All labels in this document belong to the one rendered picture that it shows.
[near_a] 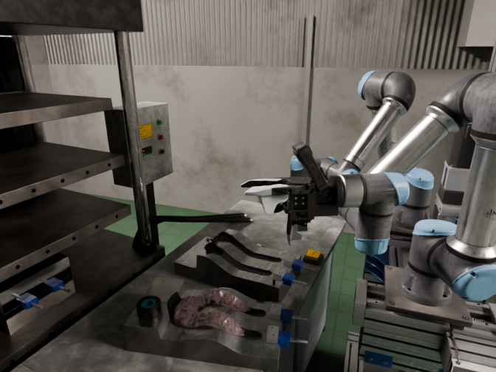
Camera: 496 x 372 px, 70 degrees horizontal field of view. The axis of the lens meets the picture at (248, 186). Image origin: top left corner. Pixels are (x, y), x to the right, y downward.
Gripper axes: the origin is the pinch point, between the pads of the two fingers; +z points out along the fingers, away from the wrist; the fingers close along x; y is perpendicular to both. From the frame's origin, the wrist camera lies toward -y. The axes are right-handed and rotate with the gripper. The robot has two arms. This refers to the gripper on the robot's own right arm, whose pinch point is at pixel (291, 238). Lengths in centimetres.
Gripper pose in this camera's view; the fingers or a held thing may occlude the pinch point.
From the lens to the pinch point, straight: 147.9
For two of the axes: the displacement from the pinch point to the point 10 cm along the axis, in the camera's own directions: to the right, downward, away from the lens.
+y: 8.9, 1.6, -4.2
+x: 4.5, -3.1, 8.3
